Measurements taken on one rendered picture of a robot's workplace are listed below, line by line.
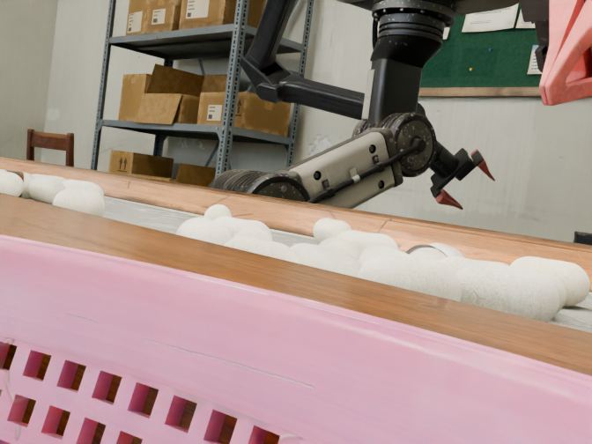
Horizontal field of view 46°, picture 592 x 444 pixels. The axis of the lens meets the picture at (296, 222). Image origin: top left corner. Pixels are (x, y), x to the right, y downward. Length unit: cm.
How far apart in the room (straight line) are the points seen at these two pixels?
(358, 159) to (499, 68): 167
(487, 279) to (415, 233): 26
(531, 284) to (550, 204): 230
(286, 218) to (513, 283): 35
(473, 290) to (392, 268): 3
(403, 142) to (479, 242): 68
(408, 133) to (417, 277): 93
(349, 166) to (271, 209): 47
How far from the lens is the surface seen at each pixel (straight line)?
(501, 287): 25
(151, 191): 74
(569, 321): 30
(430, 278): 23
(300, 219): 57
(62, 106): 527
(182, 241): 15
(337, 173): 105
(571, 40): 46
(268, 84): 173
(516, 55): 268
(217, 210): 50
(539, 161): 258
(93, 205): 43
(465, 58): 278
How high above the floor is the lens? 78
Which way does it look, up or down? 3 degrees down
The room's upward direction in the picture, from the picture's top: 7 degrees clockwise
